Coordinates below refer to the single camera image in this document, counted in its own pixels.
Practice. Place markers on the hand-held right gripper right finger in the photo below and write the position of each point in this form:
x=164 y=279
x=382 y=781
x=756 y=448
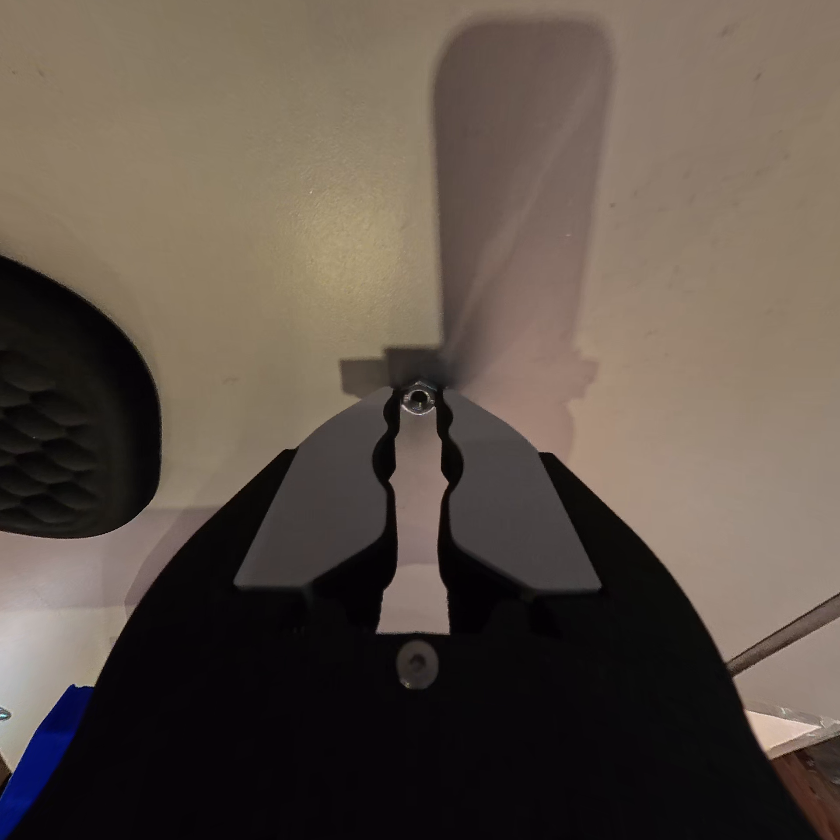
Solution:
x=518 y=518

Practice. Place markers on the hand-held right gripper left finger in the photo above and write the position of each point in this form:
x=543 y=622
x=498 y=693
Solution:
x=315 y=518

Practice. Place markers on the steel hex nut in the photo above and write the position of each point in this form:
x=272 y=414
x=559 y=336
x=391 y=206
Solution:
x=420 y=397

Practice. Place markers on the black textured wrist pad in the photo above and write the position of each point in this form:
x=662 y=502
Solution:
x=65 y=407

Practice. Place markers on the paper sheet in plastic sleeve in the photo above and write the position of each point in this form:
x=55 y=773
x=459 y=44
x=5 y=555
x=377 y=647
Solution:
x=794 y=728

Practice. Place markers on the blue plastic bin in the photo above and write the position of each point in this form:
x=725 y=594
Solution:
x=46 y=754

